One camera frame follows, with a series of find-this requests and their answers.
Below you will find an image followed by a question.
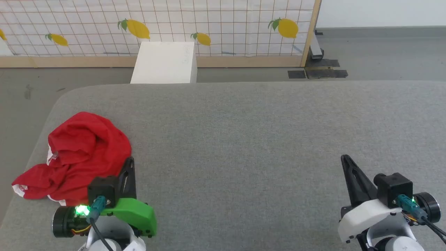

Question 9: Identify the black left camera cable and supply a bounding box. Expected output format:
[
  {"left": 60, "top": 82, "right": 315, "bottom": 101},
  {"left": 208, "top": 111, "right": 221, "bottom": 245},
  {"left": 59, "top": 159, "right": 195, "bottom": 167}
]
[{"left": 86, "top": 195, "right": 115, "bottom": 251}]

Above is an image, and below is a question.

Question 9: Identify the long black floor tape patch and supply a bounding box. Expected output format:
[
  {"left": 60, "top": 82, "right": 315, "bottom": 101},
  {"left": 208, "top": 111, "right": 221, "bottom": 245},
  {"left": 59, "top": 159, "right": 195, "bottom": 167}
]
[{"left": 305, "top": 67, "right": 348, "bottom": 79}]

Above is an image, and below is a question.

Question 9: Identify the grey fabric sofa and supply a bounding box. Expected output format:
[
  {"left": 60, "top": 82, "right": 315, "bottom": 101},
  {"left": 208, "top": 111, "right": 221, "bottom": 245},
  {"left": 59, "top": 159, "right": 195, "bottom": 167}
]
[{"left": 0, "top": 81, "right": 446, "bottom": 251}]

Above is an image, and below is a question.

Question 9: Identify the red cloth garment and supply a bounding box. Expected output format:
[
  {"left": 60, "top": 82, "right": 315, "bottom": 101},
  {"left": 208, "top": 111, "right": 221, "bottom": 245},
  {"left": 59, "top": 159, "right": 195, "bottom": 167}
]
[{"left": 11, "top": 112, "right": 133, "bottom": 206}]

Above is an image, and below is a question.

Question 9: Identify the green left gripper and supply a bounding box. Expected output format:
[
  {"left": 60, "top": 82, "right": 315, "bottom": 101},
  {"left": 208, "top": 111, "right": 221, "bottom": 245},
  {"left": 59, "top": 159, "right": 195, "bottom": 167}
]
[{"left": 52, "top": 157, "right": 157, "bottom": 238}]

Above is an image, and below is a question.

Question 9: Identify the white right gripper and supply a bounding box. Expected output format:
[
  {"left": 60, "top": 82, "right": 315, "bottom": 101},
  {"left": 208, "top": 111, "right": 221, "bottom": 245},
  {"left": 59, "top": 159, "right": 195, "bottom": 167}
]
[{"left": 337, "top": 154, "right": 441, "bottom": 244}]

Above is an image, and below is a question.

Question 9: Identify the white rectangular box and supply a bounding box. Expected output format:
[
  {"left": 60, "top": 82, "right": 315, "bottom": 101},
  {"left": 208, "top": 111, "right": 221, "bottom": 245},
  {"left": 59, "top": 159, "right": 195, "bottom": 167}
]
[{"left": 130, "top": 42, "right": 198, "bottom": 84}]

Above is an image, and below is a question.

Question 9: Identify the lemon print partition screen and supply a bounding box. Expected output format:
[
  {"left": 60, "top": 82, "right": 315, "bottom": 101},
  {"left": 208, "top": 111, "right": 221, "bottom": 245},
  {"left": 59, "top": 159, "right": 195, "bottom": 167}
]
[{"left": 0, "top": 0, "right": 316, "bottom": 58}]

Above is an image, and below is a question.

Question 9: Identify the metal partition foot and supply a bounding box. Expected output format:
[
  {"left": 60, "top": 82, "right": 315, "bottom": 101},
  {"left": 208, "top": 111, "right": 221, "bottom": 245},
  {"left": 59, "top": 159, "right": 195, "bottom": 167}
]
[{"left": 309, "top": 30, "right": 325, "bottom": 60}]

